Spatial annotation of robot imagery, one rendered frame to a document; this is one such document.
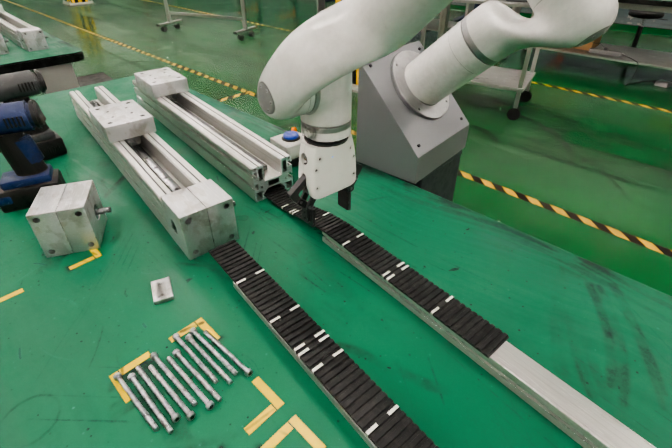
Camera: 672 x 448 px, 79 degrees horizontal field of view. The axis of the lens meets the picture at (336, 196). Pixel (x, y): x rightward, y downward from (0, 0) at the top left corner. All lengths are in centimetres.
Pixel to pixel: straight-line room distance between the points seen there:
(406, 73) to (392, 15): 55
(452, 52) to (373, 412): 72
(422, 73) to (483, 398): 68
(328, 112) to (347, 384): 38
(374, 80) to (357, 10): 46
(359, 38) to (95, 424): 57
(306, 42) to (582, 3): 51
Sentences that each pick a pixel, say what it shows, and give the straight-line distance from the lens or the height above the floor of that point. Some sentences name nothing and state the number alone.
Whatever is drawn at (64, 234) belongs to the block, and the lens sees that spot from 89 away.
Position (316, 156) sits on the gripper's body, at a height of 98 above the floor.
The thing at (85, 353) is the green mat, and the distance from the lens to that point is 71.
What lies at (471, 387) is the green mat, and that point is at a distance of 62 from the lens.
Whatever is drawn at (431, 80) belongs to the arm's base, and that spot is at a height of 100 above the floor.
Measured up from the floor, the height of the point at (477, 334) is 81.
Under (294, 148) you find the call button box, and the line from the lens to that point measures 103.
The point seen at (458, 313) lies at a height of 81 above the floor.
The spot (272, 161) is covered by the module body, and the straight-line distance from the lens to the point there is 95.
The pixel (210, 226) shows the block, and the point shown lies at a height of 83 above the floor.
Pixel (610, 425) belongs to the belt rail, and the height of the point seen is 81.
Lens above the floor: 128
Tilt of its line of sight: 33 degrees down
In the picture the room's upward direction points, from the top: straight up
